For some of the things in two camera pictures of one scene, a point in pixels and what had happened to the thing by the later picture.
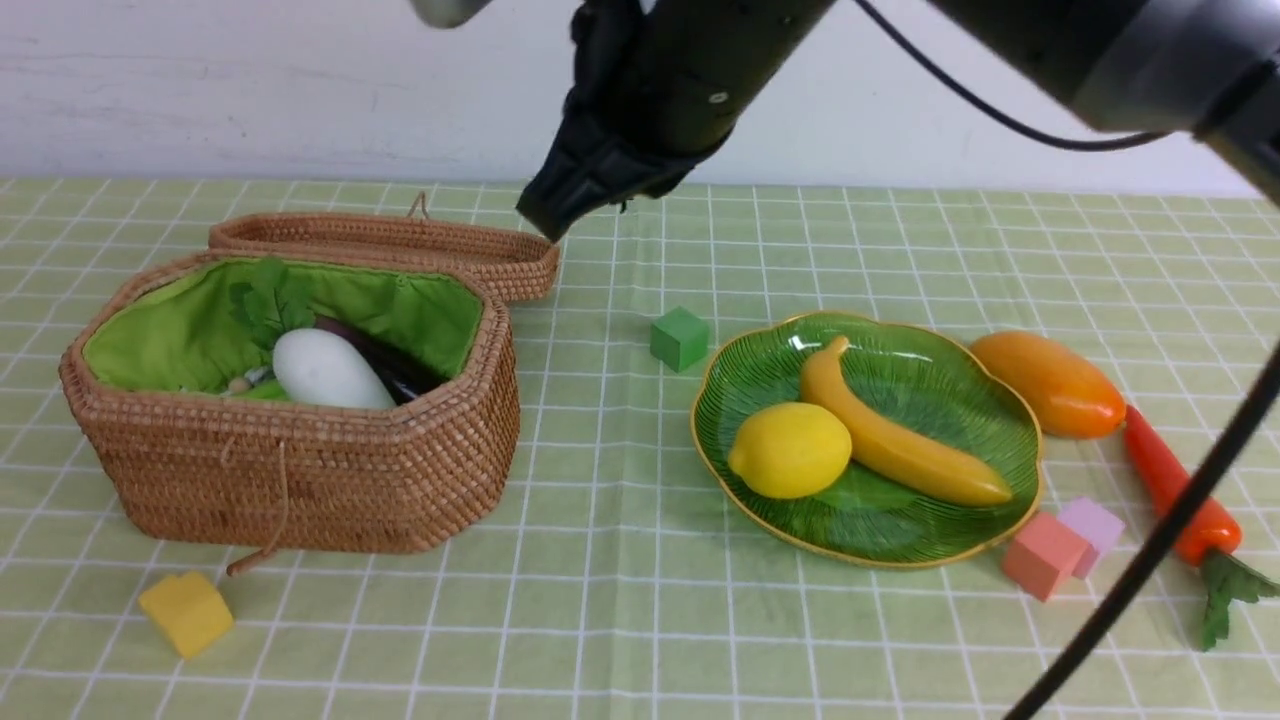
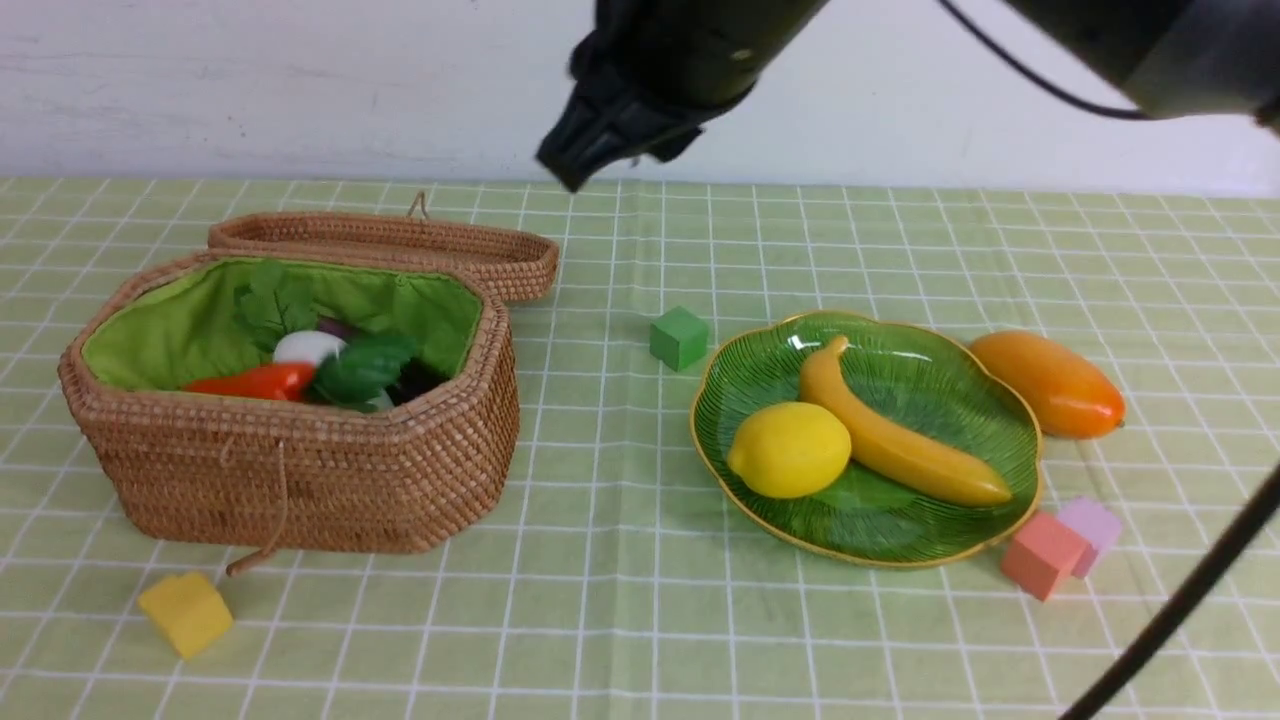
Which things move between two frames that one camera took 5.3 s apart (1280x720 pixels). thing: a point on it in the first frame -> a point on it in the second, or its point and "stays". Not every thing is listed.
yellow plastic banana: x=888 y=456 stays
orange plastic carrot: x=1202 y=535 -> x=346 y=377
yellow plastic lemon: x=790 y=450 stays
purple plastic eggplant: x=400 y=376 stays
